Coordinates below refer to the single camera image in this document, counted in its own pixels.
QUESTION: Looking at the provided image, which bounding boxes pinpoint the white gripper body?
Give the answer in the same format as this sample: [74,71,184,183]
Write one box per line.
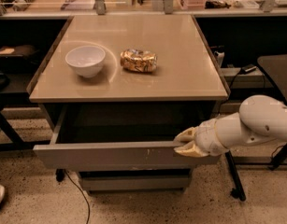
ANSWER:
[194,119,229,156]

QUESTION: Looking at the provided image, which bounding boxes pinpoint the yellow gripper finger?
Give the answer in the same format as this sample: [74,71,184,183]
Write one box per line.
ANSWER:
[175,127,197,142]
[174,141,208,158]

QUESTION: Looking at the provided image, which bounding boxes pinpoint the grey top drawer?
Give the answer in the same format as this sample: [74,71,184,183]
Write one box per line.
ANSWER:
[34,106,218,174]

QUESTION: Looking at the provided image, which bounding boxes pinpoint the grey drawer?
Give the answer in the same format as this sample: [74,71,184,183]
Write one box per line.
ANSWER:
[79,169,191,191]
[34,106,218,174]

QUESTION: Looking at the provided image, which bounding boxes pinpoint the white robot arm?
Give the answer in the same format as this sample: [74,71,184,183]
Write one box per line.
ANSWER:
[174,95,287,158]

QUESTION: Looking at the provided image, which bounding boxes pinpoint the grey drawer cabinet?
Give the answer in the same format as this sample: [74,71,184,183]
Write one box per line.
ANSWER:
[26,14,231,195]

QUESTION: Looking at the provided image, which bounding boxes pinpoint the grey bottom drawer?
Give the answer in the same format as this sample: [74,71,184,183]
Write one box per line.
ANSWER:
[79,169,191,191]

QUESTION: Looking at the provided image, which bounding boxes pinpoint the black power adapter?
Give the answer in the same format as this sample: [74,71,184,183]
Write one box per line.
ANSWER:
[240,64,256,74]

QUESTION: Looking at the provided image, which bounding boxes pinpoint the crushed gold can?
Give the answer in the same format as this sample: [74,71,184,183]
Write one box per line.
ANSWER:
[121,49,157,73]

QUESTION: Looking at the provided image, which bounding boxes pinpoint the dark round stool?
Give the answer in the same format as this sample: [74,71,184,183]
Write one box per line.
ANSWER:
[257,54,287,102]

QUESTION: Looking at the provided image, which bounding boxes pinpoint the white bowl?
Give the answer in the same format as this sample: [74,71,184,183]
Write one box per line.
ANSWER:
[65,46,106,77]

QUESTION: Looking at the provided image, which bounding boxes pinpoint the black floor cable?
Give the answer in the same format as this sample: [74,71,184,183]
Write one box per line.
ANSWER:
[64,169,92,224]

